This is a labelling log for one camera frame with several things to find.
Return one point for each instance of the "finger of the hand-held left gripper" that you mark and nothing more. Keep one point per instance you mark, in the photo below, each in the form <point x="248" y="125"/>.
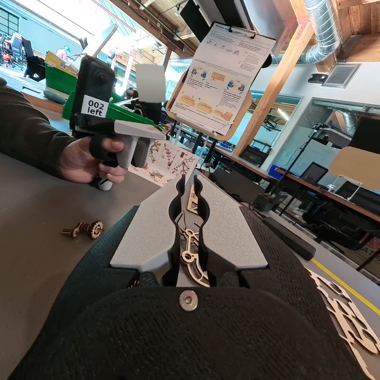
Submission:
<point x="136" y="127"/>
<point x="140" y="153"/>

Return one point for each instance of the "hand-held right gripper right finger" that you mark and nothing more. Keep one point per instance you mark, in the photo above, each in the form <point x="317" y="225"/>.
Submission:
<point x="231" y="237"/>

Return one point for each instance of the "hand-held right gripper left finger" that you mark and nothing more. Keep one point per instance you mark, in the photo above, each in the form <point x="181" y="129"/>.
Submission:
<point x="145" y="234"/>

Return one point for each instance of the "wooden gear crank assembly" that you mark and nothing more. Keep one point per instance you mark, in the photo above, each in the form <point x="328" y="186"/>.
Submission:
<point x="96" y="230"/>

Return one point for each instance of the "person's left forearm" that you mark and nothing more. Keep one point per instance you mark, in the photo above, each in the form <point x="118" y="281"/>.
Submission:
<point x="26" y="127"/>

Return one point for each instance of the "emptied wooden parts sheet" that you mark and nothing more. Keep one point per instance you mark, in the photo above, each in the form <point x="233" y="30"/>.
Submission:
<point x="335" y="299"/>

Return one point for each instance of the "person's left hand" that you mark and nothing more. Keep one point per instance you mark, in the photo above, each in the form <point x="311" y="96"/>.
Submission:
<point x="77" y="160"/>

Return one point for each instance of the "green plastic bin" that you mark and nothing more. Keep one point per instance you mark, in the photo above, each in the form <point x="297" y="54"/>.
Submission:
<point x="59" y="78"/>
<point x="118" y="114"/>

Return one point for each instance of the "assembly instruction booklet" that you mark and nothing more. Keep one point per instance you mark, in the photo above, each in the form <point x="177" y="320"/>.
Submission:
<point x="166" y="166"/>

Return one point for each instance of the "grey rounded cushion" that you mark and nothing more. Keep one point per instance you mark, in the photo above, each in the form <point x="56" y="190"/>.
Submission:
<point x="55" y="96"/>

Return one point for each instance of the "yellow cardboard box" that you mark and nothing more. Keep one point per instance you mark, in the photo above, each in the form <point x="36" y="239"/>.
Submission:
<point x="58" y="61"/>

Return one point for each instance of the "black equipment box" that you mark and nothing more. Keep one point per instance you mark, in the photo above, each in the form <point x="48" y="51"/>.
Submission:
<point x="237" y="184"/>

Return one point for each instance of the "blue storage box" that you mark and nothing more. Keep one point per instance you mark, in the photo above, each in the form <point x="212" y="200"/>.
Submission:
<point x="276" y="171"/>

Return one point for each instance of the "black computer monitor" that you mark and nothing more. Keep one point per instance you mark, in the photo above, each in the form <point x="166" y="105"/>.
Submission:
<point x="315" y="172"/>
<point x="253" y="157"/>

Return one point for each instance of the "clipboard with instruction sheet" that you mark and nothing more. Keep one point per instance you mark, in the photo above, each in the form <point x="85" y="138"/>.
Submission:
<point x="237" y="124"/>

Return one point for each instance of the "instruction sheet on clipboard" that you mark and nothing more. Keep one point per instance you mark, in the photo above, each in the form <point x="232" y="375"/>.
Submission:
<point x="225" y="74"/>

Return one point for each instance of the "long wooden desk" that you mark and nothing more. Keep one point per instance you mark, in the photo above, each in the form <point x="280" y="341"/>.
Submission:
<point x="326" y="193"/>

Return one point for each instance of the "yellow tape strip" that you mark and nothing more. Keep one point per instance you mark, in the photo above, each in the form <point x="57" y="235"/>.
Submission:
<point x="344" y="283"/>

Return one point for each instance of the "plywood display stand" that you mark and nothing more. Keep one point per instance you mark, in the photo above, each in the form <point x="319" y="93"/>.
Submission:
<point x="356" y="166"/>

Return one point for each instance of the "black panel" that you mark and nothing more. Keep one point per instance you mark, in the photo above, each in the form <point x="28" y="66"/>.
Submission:
<point x="368" y="133"/>

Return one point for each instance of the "wooden bicycle frame model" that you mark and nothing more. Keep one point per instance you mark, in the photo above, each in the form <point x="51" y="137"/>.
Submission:
<point x="188" y="256"/>

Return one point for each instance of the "black camera boom stand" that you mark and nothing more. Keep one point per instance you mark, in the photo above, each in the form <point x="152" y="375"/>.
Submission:
<point x="332" y="135"/>

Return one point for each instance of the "wooden support post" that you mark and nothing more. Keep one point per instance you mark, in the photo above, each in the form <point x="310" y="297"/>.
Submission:
<point x="276" y="89"/>

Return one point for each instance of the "silver ventilation duct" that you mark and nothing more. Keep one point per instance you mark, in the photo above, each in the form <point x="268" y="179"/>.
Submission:
<point x="323" y="26"/>
<point x="348" y="121"/>

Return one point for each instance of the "black wall sensor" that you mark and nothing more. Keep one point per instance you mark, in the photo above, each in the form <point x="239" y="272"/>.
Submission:
<point x="317" y="78"/>

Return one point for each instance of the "wall vent grille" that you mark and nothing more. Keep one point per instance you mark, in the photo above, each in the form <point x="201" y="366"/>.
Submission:
<point x="341" y="75"/>

